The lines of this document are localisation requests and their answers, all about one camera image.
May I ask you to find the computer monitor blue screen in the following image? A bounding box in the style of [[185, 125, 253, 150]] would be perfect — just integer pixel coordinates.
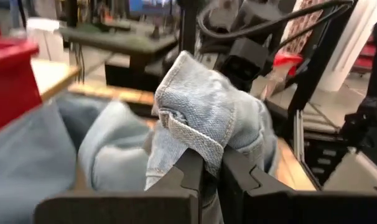
[[128, 0, 180, 16]]

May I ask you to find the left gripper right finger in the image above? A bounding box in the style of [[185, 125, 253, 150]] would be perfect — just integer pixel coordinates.
[[218, 149, 294, 224]]

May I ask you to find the grey desk surface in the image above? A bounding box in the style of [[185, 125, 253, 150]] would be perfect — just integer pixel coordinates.
[[59, 23, 179, 91]]

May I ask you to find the black aluminium rig frame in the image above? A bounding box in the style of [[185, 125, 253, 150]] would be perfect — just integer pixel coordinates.
[[283, 6, 357, 138]]

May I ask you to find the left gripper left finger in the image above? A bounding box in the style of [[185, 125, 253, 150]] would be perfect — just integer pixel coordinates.
[[144, 148, 205, 224]]

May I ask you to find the crumpled clear plastic bag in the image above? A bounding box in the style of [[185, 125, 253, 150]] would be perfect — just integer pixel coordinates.
[[259, 65, 291, 101]]

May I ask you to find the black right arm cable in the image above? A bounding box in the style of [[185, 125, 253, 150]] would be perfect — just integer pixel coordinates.
[[197, 0, 354, 40]]

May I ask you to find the red plastic laundry bin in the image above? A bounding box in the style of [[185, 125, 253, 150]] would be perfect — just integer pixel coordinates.
[[0, 37, 43, 138]]

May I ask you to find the light blue denim garment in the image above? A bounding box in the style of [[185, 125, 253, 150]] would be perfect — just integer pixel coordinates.
[[0, 50, 281, 224]]

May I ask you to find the beige side table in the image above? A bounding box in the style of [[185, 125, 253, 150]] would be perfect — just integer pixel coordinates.
[[31, 57, 82, 102]]

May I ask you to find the black stand pole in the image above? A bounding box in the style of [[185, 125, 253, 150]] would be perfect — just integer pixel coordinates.
[[177, 0, 202, 55]]

